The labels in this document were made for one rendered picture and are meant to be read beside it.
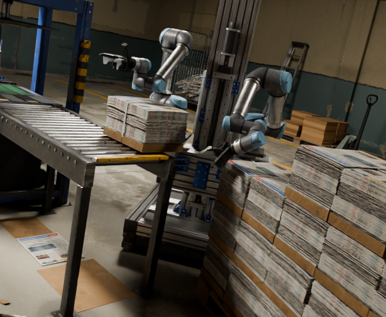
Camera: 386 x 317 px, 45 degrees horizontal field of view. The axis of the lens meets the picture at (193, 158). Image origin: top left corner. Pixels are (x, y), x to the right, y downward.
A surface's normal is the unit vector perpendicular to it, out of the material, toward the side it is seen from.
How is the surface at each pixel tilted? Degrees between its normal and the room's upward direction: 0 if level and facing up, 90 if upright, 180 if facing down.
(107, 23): 90
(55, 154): 90
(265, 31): 90
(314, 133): 89
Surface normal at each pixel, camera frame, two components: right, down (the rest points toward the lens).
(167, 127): 0.67, 0.29
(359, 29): -0.71, 0.03
